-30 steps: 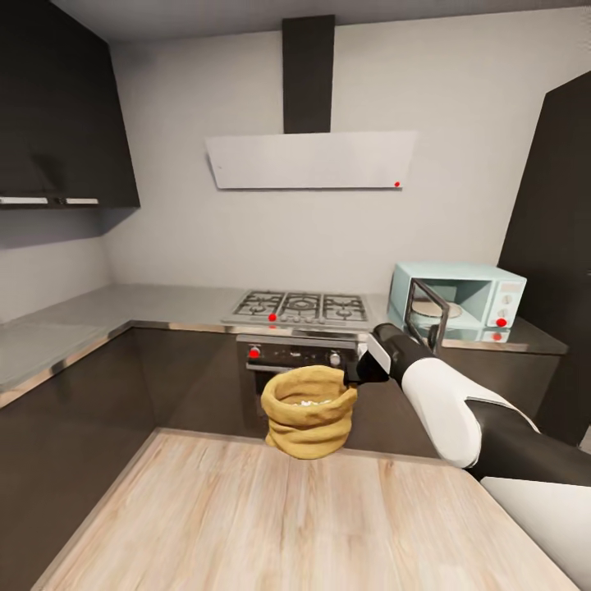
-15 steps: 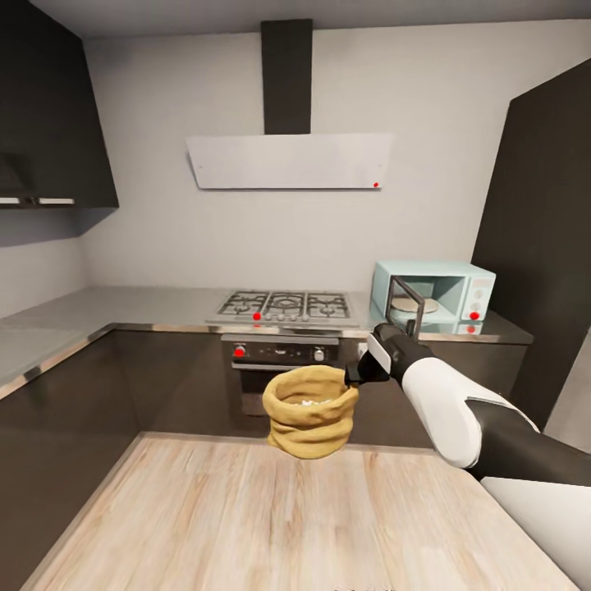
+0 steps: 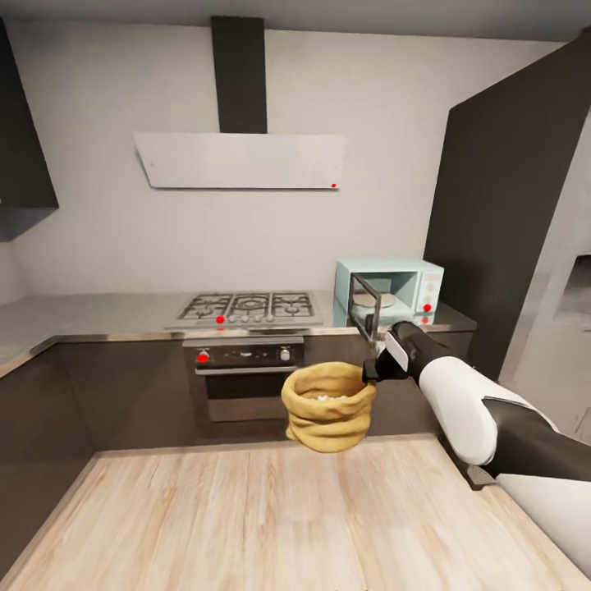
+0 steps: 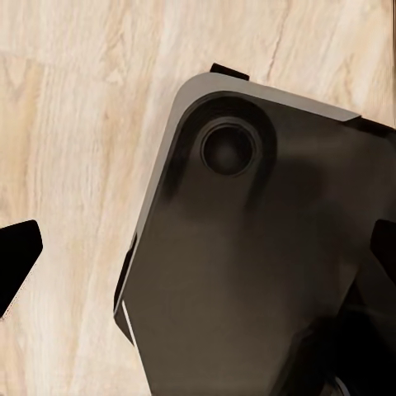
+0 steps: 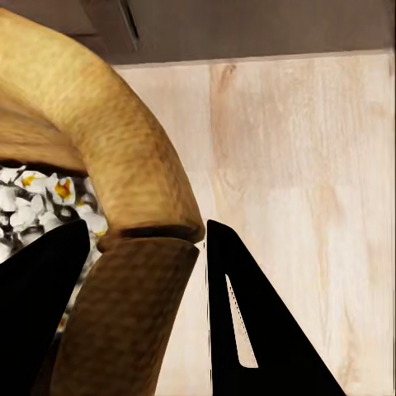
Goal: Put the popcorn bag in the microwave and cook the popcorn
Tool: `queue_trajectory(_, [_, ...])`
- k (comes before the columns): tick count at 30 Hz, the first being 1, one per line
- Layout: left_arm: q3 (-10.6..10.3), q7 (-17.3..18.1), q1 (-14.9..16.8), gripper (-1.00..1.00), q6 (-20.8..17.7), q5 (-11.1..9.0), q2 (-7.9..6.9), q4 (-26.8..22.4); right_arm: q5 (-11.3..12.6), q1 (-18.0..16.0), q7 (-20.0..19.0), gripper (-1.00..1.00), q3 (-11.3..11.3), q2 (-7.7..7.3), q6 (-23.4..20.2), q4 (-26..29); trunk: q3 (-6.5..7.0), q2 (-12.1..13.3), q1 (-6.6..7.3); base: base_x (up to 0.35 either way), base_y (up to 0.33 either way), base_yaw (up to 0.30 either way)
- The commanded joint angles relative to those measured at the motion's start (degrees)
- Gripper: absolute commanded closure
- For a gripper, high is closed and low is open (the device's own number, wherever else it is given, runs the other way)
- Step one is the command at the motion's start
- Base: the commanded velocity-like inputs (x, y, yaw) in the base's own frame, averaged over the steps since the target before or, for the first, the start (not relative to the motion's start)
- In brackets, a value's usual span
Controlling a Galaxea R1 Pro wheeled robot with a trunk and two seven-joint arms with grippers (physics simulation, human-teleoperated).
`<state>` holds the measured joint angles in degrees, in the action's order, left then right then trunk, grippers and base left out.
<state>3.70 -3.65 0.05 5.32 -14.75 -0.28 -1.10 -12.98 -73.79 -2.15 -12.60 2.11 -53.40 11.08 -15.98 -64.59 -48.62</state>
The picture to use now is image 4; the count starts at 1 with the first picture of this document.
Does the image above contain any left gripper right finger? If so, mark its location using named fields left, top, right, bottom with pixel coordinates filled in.
left=370, top=219, right=396, bottom=286

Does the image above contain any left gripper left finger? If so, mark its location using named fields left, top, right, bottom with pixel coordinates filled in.
left=0, top=219, right=43, bottom=318

